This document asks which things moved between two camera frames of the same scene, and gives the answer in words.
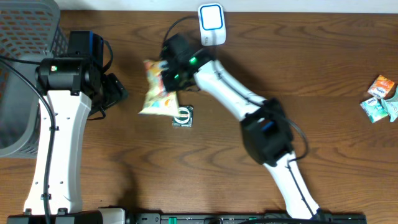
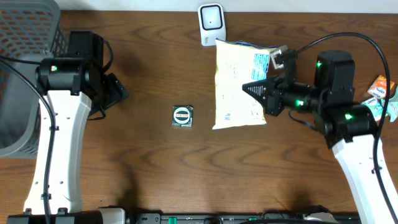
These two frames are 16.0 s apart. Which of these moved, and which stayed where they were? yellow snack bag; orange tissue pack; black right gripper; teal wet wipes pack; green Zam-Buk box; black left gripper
Moved: black right gripper; yellow snack bag
Stayed: green Zam-Buk box; teal wet wipes pack; black left gripper; orange tissue pack
